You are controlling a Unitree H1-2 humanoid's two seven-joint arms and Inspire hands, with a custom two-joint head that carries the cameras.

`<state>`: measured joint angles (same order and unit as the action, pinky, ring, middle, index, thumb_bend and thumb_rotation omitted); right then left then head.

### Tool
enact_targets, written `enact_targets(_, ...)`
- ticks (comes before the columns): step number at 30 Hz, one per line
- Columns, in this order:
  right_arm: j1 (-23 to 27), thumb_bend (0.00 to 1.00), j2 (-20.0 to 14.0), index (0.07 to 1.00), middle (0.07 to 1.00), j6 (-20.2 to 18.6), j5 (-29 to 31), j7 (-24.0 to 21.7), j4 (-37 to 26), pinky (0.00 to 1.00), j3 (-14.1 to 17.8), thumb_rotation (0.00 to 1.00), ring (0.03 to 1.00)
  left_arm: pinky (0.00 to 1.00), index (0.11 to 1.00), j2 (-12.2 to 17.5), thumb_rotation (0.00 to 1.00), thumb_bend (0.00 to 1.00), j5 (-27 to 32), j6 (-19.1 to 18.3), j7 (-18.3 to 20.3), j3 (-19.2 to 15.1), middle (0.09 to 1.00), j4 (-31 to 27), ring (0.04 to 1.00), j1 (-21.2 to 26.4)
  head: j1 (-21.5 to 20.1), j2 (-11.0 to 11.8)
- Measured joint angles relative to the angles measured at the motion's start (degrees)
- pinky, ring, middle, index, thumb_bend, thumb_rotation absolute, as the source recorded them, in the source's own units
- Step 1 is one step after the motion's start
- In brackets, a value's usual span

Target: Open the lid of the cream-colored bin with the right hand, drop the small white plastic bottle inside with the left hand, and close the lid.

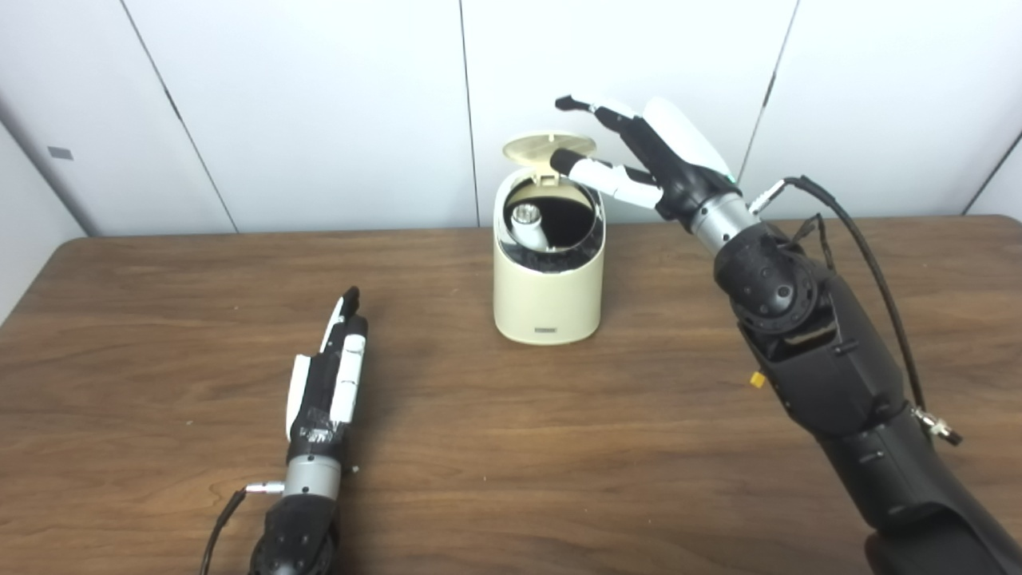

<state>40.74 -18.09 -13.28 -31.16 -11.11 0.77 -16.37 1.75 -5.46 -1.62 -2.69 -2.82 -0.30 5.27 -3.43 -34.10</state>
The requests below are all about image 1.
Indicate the black bin liner bag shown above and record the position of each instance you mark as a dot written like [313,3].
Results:
[571,220]

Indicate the cream-colored bin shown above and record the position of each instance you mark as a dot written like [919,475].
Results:
[547,303]

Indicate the small grey wall plate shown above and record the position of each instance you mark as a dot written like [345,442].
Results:
[60,153]

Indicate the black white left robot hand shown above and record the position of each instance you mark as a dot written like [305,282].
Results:
[327,391]

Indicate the small white plastic bottle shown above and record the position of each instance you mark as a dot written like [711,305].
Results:
[528,225]

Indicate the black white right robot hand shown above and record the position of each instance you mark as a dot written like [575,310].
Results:
[679,172]

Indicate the cream round bin lid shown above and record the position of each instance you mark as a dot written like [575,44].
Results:
[543,146]

